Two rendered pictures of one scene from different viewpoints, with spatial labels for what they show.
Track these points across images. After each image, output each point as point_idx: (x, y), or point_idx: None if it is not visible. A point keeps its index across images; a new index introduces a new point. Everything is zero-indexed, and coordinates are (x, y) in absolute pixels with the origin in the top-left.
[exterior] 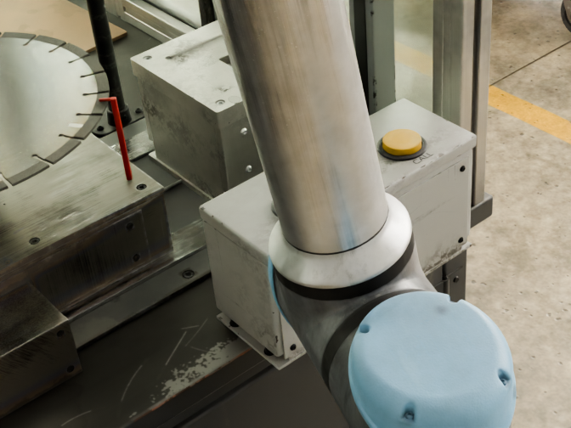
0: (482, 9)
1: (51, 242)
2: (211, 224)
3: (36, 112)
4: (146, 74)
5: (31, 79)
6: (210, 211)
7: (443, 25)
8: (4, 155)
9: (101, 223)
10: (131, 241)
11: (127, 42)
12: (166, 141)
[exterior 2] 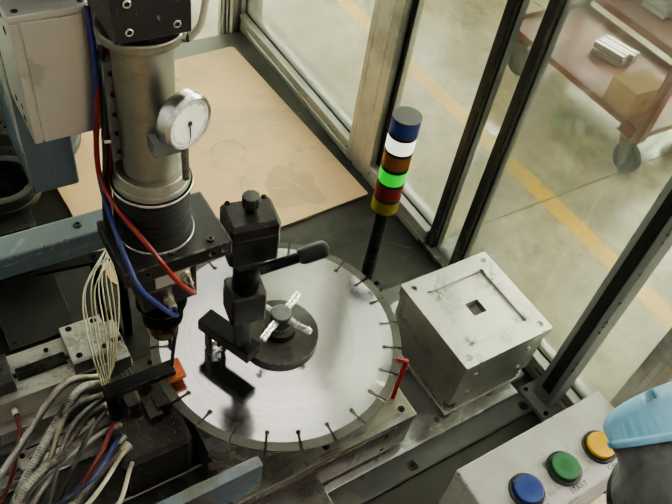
0: None
1: (338, 451)
2: (462, 486)
3: (349, 357)
4: (411, 303)
5: (343, 315)
6: (465, 479)
7: (653, 367)
8: (329, 403)
9: (371, 438)
10: (383, 442)
11: (367, 203)
12: (406, 341)
